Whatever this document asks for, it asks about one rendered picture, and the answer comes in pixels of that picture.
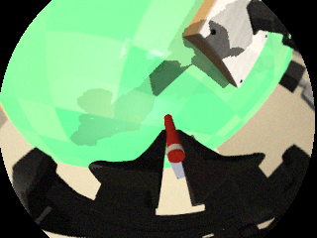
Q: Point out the red peg with white band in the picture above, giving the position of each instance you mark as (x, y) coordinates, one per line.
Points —
(174, 150)

